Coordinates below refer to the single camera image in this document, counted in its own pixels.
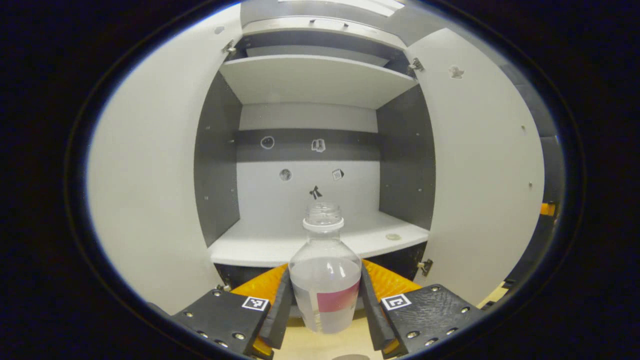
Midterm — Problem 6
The white cabinet door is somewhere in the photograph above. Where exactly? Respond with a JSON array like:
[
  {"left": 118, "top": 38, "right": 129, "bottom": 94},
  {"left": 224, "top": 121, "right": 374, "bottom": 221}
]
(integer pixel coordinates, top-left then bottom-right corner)
[
  {"left": 86, "top": 5, "right": 243, "bottom": 316},
  {"left": 404, "top": 27, "right": 546, "bottom": 307}
]

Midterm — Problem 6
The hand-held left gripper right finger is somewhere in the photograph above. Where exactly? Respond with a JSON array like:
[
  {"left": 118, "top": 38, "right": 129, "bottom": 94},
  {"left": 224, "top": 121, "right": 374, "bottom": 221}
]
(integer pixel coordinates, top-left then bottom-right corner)
[{"left": 360, "top": 259, "right": 486, "bottom": 360}]

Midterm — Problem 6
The clear plastic bottle pink label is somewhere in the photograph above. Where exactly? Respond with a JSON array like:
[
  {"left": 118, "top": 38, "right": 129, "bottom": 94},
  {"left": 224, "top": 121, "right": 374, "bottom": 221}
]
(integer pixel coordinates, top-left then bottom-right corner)
[{"left": 288, "top": 201, "right": 363, "bottom": 335}]

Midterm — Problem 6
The white and grey cabinet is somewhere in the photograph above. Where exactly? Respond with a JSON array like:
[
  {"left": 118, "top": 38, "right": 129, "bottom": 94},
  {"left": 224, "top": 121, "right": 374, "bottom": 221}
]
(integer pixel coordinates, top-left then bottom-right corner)
[{"left": 194, "top": 15, "right": 437, "bottom": 291}]

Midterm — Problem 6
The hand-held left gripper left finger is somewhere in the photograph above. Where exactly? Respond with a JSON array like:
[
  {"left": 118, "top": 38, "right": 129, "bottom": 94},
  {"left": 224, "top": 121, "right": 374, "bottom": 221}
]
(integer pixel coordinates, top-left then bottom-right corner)
[{"left": 170, "top": 263, "right": 296, "bottom": 360}]

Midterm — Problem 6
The white cabinet drawer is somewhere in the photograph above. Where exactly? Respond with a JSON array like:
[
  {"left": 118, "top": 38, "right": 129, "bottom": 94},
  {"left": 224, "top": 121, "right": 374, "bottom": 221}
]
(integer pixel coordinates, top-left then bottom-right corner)
[{"left": 240, "top": 15, "right": 408, "bottom": 51}]

